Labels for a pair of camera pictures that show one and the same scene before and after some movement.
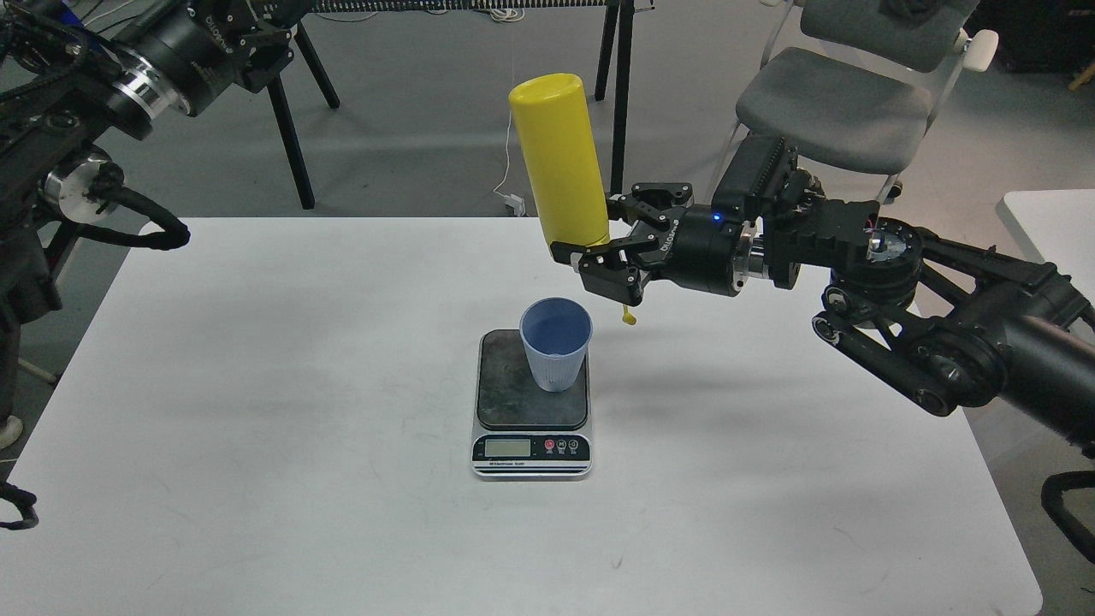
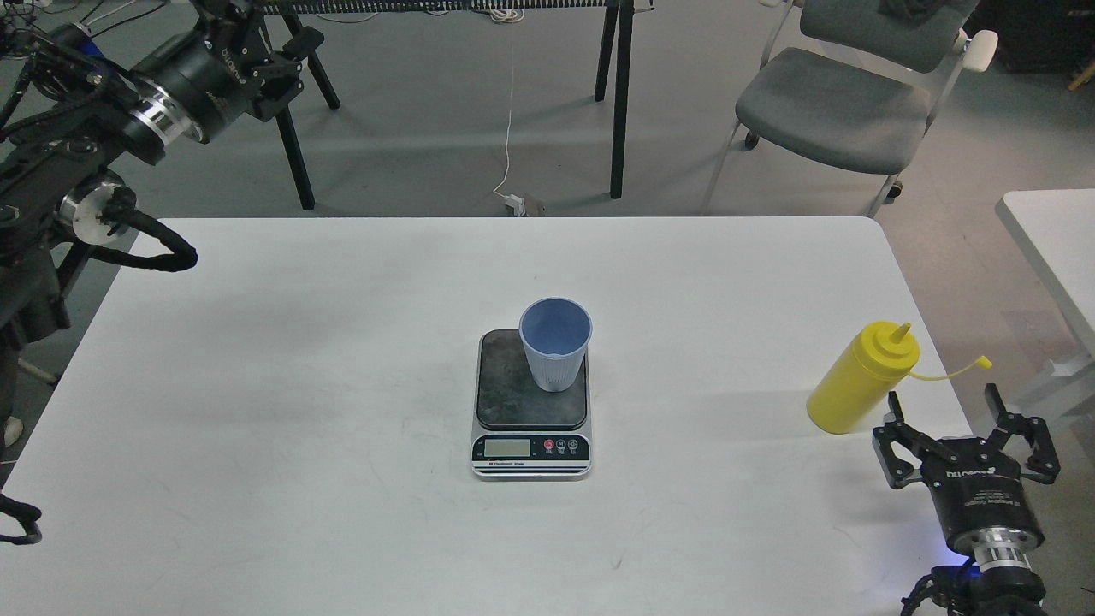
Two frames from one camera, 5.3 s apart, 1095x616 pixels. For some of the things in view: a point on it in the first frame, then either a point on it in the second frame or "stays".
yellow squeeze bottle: (555, 118) → (872, 366)
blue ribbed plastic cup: (556, 332) stays
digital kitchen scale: (521, 433) stays
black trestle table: (613, 69) stays
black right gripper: (709, 247) → (977, 488)
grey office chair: (855, 84) stays
